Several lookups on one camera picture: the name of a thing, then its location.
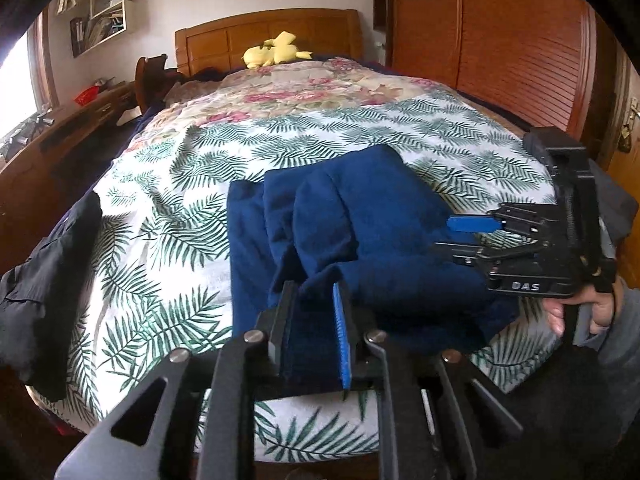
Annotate navy blue suit jacket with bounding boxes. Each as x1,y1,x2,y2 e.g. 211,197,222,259
227,144,521,396

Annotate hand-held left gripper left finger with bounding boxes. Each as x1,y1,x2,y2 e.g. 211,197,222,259
55,280,298,480

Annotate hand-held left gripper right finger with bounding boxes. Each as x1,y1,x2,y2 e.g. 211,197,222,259
332,281,523,480

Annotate hanging keys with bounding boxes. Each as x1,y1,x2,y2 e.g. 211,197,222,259
618,110,640,151

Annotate wooden desk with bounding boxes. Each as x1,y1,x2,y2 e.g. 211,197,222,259
0,82,138,271

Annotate floral quilt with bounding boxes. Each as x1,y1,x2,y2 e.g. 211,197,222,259
145,57,461,131

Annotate black garment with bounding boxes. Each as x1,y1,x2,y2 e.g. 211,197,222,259
0,191,103,403

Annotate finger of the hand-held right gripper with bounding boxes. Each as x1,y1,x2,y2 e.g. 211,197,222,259
434,242,493,267
446,205,556,235

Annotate person's right forearm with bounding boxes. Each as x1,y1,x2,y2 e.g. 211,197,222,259
595,280,640,396

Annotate white wall shelf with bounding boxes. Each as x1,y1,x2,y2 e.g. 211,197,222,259
55,0,136,58

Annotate window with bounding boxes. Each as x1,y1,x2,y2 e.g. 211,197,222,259
0,20,56,146

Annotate yellow plush toy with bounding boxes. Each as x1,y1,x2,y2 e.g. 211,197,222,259
242,31,313,70

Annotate metal tripod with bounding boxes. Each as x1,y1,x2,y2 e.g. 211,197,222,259
0,110,53,156

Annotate grey garment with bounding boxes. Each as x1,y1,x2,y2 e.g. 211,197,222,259
590,160,640,246

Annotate wooden wardrobe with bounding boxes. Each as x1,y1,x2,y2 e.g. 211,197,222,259
372,0,616,161

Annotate person's right hand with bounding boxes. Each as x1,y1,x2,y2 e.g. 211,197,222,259
544,280,623,336

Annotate leaf print bed sheet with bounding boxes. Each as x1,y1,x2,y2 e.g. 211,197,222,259
37,82,566,466

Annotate wooden headboard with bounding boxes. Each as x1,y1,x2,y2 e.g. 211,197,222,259
174,8,363,78

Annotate wooden door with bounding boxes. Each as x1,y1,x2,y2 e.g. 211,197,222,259
600,45,640,171

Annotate wooden chair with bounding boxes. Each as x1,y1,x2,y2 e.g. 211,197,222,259
135,54,168,113

